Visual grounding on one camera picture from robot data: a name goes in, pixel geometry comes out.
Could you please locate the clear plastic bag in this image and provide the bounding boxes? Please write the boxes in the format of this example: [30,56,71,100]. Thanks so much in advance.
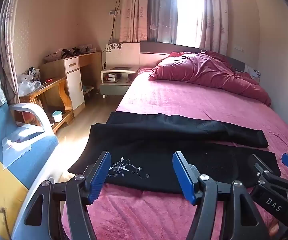
[2,127,33,168]

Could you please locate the black gadget pile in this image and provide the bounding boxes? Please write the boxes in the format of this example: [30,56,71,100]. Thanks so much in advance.
[61,46,81,57]

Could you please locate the wooden desk with white cabinet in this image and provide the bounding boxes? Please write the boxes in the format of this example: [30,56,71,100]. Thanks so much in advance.
[41,51,102,117]

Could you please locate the white pot with teal rim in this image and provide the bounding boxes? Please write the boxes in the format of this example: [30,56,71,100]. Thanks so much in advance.
[52,110,64,123]

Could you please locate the black embroidered pants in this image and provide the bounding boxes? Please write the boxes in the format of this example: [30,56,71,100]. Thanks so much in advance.
[67,111,282,194]

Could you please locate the pink sheeted bed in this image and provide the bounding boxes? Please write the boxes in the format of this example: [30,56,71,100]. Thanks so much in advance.
[62,52,288,240]

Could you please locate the carved wooden side table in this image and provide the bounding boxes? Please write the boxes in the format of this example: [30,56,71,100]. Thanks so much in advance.
[18,76,74,133]

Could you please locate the beige patterned curtain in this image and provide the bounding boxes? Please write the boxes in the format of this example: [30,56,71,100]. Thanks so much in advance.
[0,0,22,103]
[198,0,229,55]
[119,0,149,43]

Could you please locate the white nightstand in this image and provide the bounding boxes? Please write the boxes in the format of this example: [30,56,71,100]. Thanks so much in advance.
[99,66,141,98]

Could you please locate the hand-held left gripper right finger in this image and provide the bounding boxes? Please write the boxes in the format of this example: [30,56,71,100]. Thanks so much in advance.
[172,151,270,240]

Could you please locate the white floral headboard panel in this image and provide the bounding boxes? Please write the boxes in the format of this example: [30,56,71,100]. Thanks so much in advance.
[105,42,141,69]
[244,64,262,83]

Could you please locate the yellow board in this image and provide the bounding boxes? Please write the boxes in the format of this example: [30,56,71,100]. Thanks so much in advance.
[0,140,30,240]

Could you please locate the black hanging cable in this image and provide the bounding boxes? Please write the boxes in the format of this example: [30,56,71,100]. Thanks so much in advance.
[110,0,123,43]

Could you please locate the white plastic bag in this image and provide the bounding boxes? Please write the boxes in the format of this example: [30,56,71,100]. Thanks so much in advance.
[18,74,44,97]

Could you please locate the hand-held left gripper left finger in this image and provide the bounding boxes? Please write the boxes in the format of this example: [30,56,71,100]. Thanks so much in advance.
[24,151,112,240]

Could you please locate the grey bed headboard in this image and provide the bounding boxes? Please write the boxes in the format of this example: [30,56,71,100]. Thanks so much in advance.
[139,42,245,72]

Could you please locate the window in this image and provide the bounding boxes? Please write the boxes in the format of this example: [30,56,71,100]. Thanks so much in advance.
[176,0,202,45]

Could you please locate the red duvet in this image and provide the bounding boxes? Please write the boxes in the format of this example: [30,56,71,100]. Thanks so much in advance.
[148,51,272,107]

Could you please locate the person's right hand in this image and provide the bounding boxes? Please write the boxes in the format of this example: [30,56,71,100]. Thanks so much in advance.
[269,224,282,238]

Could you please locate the dark grey curtain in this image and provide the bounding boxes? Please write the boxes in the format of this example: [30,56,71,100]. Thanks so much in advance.
[147,0,179,43]

